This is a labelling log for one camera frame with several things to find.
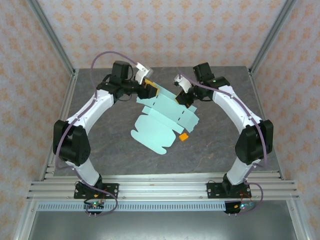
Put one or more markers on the aluminium left frame post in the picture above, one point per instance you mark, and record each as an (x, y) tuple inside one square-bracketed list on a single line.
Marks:
[(53, 37)]

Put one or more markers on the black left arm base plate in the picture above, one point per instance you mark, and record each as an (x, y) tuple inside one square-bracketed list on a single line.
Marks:
[(112, 191)]

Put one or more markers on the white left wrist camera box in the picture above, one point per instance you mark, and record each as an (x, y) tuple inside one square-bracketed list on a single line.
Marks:
[(142, 75)]

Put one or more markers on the circuit board with leds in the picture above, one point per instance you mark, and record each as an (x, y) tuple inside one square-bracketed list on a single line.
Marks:
[(243, 206), (95, 205)]

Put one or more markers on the aluminium frame leg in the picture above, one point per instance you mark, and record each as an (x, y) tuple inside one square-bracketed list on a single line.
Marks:
[(297, 220), (26, 220)]

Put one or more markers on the aluminium right table rail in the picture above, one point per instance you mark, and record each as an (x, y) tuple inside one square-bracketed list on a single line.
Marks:
[(258, 100)]

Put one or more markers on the light teal paper box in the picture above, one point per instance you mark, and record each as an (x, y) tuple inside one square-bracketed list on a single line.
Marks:
[(155, 130)]

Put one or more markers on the left circuit board with LEDs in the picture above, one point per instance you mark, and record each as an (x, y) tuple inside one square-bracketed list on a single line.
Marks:
[(95, 205)]

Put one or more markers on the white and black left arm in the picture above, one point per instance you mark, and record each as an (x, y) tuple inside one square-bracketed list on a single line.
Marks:
[(92, 110)]

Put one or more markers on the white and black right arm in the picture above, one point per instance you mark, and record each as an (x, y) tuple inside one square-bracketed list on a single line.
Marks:
[(232, 105)]

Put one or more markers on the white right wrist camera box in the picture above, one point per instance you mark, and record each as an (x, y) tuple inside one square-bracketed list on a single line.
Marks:
[(186, 85)]

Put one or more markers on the small orange block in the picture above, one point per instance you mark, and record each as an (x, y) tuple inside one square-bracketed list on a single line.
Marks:
[(183, 137)]

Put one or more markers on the aluminium left table rail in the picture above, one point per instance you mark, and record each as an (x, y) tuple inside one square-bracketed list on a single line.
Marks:
[(67, 100)]

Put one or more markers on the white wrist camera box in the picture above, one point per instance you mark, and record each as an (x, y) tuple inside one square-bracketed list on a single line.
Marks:
[(142, 75), (186, 85)]

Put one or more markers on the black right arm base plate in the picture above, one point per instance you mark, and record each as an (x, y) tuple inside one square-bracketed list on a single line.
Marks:
[(213, 191)]

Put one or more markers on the aluminium frame post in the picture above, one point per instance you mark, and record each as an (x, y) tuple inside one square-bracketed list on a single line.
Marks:
[(53, 37), (271, 37)]

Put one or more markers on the aluminium right frame post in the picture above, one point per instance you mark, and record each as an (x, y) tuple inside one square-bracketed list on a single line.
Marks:
[(271, 37)]

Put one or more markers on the right circuit board with LEDs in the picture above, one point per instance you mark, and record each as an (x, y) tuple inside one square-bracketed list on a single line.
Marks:
[(243, 206)]

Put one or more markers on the aluminium table rail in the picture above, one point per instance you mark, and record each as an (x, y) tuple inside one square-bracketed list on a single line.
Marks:
[(67, 100), (258, 100)]

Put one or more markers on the grey metal sheet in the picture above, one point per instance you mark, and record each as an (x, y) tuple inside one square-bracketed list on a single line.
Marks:
[(160, 225)]

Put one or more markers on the aluminium base rail beam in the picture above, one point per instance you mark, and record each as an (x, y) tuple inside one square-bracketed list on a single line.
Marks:
[(160, 190)]

